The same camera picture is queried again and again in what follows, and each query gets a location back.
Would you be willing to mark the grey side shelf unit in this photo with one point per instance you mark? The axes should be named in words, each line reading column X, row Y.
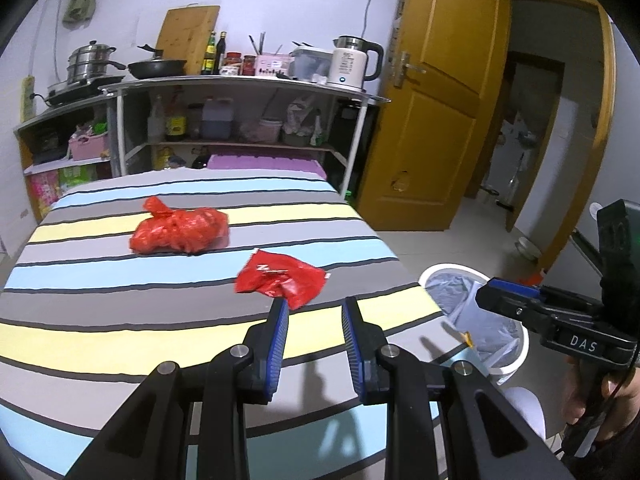
column 65, row 107

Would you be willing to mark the pink plastic basket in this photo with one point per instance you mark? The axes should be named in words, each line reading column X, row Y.
column 87, row 149

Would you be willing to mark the white rounded plastic object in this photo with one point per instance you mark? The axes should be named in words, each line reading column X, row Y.
column 525, row 410

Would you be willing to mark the bottle with yellow label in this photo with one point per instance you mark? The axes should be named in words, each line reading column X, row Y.
column 175, row 125

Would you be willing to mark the clear plastic bottle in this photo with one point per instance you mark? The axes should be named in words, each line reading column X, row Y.
column 156, row 122

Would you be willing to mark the clear plastic container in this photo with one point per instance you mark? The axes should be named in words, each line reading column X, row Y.
column 310, row 65

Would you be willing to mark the person's right forearm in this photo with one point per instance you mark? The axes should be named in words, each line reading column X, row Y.
column 620, row 455

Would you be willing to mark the blue oil jug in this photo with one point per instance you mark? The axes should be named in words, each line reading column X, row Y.
column 217, row 122

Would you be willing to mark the red snack wrapper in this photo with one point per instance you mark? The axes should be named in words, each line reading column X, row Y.
column 280, row 277

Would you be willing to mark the pink food container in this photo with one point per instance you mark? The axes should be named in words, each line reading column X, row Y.
column 267, row 130

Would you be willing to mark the white round trash bin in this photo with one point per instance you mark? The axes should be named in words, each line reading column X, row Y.
column 517, row 355

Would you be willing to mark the pink printed bag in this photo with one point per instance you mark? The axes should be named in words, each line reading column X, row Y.
column 44, row 192

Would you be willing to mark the yellow power strip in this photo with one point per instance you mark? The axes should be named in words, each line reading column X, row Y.
column 27, row 100

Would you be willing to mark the black frying pan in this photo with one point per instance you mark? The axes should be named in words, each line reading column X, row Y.
column 157, row 67

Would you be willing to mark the person's right hand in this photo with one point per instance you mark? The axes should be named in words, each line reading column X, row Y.
column 620, row 395

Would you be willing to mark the dark sauce bottle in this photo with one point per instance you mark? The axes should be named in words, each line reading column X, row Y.
column 208, row 57
column 222, row 57

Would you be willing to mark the yellow wooden door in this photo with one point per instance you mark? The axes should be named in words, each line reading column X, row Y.
column 430, row 135

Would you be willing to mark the striped cloth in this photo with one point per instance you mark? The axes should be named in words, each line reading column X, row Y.
column 150, row 310

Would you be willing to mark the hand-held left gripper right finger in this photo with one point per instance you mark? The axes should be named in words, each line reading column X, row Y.
column 352, row 345

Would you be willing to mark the black box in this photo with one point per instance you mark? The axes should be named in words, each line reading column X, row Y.
column 50, row 142

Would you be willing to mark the white electric kettle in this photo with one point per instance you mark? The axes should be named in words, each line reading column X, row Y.
column 350, row 65

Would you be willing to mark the pink utensil box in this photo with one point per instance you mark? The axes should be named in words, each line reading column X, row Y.
column 272, row 66

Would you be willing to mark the black induction cooker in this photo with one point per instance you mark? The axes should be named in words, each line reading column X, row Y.
column 75, row 91

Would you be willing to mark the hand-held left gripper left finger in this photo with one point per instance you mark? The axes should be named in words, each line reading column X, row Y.
column 280, row 340

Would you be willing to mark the white metal shelf rack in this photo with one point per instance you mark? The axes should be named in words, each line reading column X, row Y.
column 225, row 80

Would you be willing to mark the wooden cutting board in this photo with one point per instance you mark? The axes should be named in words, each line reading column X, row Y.
column 187, row 35

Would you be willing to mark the storage box with pink lid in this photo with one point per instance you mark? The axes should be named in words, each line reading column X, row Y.
column 265, row 162

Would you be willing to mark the yellow wooden door frame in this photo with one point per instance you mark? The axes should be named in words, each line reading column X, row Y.
column 600, row 160

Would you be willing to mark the crumpled plastic bags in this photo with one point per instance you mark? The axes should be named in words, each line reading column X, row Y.
column 300, row 112

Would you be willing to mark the red sauce jar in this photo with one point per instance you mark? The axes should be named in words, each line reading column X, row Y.
column 232, row 64
column 249, row 66

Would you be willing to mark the red plastic bag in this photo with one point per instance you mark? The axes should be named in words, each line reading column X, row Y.
column 180, row 232

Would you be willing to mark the green printed bag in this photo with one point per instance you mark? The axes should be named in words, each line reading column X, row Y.
column 77, row 177

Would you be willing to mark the steel steamer pot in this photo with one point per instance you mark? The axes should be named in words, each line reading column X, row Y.
column 90, row 62

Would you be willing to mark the white basin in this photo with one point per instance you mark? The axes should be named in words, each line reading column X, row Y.
column 526, row 249

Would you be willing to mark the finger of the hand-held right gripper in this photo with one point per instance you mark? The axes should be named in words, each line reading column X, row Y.
column 505, row 302
column 515, row 287

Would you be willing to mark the grey bin liner bag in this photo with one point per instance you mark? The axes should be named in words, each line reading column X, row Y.
column 485, row 320

